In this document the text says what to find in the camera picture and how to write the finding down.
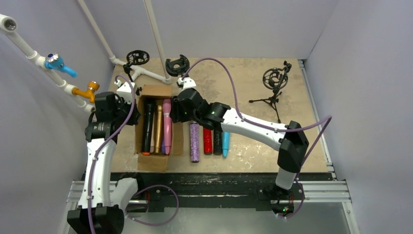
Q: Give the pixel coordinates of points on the red glitter microphone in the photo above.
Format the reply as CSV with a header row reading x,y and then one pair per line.
x,y
207,141

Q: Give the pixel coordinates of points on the plain black microphone orange end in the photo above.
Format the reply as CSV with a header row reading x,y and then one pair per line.
x,y
149,108

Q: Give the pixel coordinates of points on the tripod shock mount stand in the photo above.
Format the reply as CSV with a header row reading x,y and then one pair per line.
x,y
275,79
136,57

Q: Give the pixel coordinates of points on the white PVC pipe frame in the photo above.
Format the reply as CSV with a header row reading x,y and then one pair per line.
x,y
8,27

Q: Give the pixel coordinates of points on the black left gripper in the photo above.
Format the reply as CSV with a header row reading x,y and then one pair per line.
x,y
133,113

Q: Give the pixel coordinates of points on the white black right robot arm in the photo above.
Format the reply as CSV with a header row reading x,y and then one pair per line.
x,y
288,140

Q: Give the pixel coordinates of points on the orange water tap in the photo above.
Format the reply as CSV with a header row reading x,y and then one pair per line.
x,y
89,93

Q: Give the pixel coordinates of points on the pink glitter microphone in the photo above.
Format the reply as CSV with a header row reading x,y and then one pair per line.
x,y
167,125

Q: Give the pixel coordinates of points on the black glitter microphone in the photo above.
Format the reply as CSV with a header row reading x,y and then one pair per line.
x,y
217,142

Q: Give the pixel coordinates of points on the blue water tap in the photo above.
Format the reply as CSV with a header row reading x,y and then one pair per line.
x,y
53,61

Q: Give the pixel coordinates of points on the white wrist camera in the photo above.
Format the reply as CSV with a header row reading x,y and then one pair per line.
x,y
185,83
125,91

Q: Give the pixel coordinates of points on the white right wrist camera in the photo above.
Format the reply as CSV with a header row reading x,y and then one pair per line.
x,y
185,83

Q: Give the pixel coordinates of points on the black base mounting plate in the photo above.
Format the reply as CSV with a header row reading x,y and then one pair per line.
x,y
210,190

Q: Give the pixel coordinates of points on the purple glitter microphone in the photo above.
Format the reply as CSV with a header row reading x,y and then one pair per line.
x,y
194,142

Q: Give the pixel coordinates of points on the gold metallic microphone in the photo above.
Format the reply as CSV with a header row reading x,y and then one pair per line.
x,y
158,130

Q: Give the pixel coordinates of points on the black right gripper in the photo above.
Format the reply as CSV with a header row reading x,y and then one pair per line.
x,y
176,111

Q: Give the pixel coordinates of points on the violet plastic microphone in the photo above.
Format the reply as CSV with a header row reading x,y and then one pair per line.
x,y
163,149

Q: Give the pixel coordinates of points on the blue glitter microphone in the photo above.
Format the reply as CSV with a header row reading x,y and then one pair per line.
x,y
225,143

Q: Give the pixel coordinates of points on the round base shock mount stand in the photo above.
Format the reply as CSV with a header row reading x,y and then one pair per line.
x,y
178,66

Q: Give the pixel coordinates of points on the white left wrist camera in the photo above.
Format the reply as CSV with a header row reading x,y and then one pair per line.
x,y
125,91

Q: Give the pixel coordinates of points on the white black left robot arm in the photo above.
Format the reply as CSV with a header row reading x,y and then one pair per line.
x,y
101,210

